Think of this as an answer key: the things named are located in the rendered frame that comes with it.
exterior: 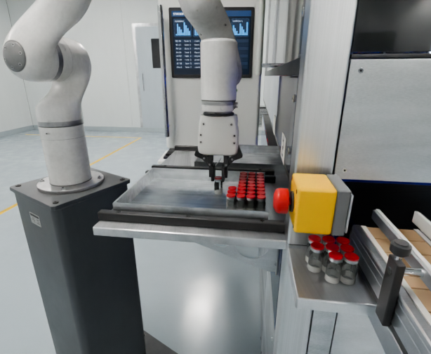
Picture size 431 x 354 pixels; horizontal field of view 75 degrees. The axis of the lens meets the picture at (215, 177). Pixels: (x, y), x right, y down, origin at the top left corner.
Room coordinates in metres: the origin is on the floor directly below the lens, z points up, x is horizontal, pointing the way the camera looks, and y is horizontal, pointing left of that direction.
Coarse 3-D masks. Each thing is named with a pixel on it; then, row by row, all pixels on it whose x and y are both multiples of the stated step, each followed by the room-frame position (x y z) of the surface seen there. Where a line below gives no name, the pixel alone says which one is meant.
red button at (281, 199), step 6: (276, 192) 0.40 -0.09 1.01; (282, 192) 0.40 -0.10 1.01; (288, 192) 0.39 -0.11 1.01; (276, 198) 0.39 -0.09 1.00; (282, 198) 0.39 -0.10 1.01; (288, 198) 0.39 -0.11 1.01; (276, 204) 0.39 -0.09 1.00; (282, 204) 0.39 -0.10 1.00; (288, 204) 0.38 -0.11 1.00; (276, 210) 0.39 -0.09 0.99; (282, 210) 0.39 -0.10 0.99; (288, 210) 0.39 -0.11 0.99
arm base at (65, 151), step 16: (48, 128) 0.78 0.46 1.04; (64, 128) 0.79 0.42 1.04; (80, 128) 0.83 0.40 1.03; (48, 144) 0.78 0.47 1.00; (64, 144) 0.79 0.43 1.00; (80, 144) 0.82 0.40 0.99; (48, 160) 0.79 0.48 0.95; (64, 160) 0.78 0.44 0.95; (80, 160) 0.81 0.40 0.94; (48, 176) 0.80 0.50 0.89; (64, 176) 0.78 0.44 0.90; (80, 176) 0.80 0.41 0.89; (96, 176) 0.87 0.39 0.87; (48, 192) 0.75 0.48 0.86; (64, 192) 0.75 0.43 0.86
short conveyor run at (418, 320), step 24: (384, 216) 0.40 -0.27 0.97; (360, 240) 0.40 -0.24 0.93; (384, 240) 0.39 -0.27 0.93; (408, 240) 0.33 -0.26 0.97; (360, 264) 0.38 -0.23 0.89; (384, 264) 0.33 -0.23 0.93; (408, 264) 0.33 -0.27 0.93; (384, 288) 0.28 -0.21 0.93; (408, 288) 0.28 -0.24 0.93; (384, 312) 0.27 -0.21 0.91; (408, 312) 0.25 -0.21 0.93; (384, 336) 0.28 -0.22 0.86; (408, 336) 0.24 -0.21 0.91
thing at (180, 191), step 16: (144, 176) 0.75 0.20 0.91; (160, 176) 0.82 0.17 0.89; (176, 176) 0.81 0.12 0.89; (192, 176) 0.81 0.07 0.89; (208, 176) 0.80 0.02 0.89; (128, 192) 0.64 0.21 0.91; (144, 192) 0.71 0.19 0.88; (160, 192) 0.71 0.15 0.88; (176, 192) 0.71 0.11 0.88; (192, 192) 0.71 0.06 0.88; (208, 192) 0.71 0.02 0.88; (224, 192) 0.71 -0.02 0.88; (128, 208) 0.56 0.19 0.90; (144, 208) 0.56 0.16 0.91; (160, 208) 0.55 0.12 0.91; (176, 208) 0.55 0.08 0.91; (192, 208) 0.54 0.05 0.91; (208, 208) 0.54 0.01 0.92; (224, 208) 0.61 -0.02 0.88
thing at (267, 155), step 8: (248, 152) 1.12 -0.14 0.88; (256, 152) 1.12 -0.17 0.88; (264, 152) 1.11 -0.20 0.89; (272, 152) 1.11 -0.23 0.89; (200, 160) 0.98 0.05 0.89; (216, 160) 1.02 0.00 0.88; (240, 160) 1.02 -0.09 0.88; (248, 160) 1.02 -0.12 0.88; (256, 160) 1.02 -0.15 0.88; (264, 160) 1.02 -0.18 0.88; (272, 160) 1.02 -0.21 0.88; (280, 160) 1.02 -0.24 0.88; (248, 168) 0.87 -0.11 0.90; (256, 168) 0.87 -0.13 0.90; (264, 168) 0.86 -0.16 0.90; (272, 168) 0.86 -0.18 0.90; (280, 168) 0.86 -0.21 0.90
